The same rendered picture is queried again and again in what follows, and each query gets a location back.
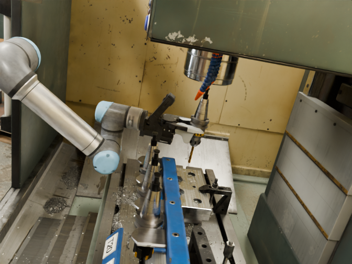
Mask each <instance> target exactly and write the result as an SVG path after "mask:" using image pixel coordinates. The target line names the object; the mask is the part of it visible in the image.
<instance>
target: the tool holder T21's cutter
mask: <svg viewBox="0 0 352 264"><path fill-rule="evenodd" d="M153 248H154V247H143V246H137V245H136V244H135V243H134V248H133V252H135V257H136V258H138V259H141V257H145V260H147V259H150V258H151V257H152V254H153V252H154V249H153Z"/></svg>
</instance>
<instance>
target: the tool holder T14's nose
mask: <svg viewBox="0 0 352 264"><path fill-rule="evenodd" d="M189 143H190V145H191V146H193V147H196V146H198V145H199V144H200V143H201V137H196V136H193V137H192V138H191V140H190V142H189Z"/></svg>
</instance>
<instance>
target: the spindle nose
mask: <svg viewBox="0 0 352 264"><path fill-rule="evenodd" d="M211 57H212V52H206V51H201V50H195V49H189V48H188V49H187V52H186V57H185V63H184V72H183V73H184V75H185V76H186V77H188V78H190V79H192V80H195V81H198V82H202V83H203V82H204V79H205V76H206V75H207V72H208V68H209V65H210V61H211ZM238 61H239V57H233V56H227V55H223V57H222V60H221V66H220V68H219V71H218V75H217V78H216V81H215V82H214V83H213V84H212V85H220V86H228V85H231V84H232V83H233V79H234V78H235V74H236V70H237V66H238Z"/></svg>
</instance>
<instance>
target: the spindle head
mask: <svg viewBox="0 0 352 264"><path fill-rule="evenodd" d="M148 37H149V38H150V41H151V42H157V43H162V44H167V45H172V46H178V47H184V48H189V49H195V50H201V51H206V52H212V53H218V54H223V55H227V56H233V57H239V58H244V59H250V60H256V61H261V62H267V63H273V64H278V65H284V66H288V67H294V68H299V69H305V70H311V71H316V72H322V73H328V74H333V75H339V76H345V77H349V78H352V0H153V4H152V11H151V17H150V25H149V31H148Z"/></svg>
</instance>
